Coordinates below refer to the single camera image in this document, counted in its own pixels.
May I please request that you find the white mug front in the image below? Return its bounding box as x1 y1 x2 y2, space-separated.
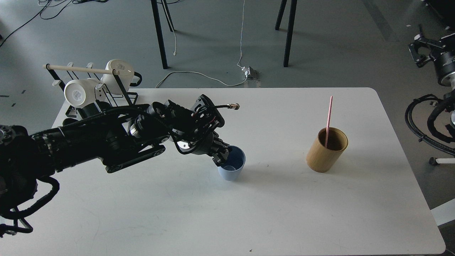
64 78 107 108

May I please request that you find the black table leg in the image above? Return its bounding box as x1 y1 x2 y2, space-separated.
274 0 298 68
150 0 174 70

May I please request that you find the white mug black handle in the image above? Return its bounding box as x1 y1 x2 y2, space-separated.
101 59 143 95

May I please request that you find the black table leg left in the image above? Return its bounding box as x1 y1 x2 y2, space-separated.
150 0 174 70

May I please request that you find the black wire mug rack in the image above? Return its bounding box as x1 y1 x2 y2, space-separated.
43 59 143 118

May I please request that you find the bamboo cylinder holder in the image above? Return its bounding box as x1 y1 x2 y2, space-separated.
306 127 348 173

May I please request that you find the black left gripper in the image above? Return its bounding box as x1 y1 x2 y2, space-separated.
167 95 230 166

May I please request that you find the blue plastic cup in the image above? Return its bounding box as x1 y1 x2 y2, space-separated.
218 145 246 181

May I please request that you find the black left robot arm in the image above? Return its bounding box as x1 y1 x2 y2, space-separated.
0 94 240 235

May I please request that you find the white floor cable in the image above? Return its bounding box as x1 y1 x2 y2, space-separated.
155 70 249 89

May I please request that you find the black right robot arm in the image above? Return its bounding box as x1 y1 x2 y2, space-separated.
405 24 455 166

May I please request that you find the thin white hanging cable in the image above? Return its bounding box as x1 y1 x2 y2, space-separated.
237 0 246 69

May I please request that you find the black table leg right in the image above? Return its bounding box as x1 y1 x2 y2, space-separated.
274 0 298 68

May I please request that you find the white power adapter plug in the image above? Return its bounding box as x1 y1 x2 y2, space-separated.
241 66 259 80

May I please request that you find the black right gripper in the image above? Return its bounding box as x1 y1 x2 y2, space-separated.
408 24 455 86

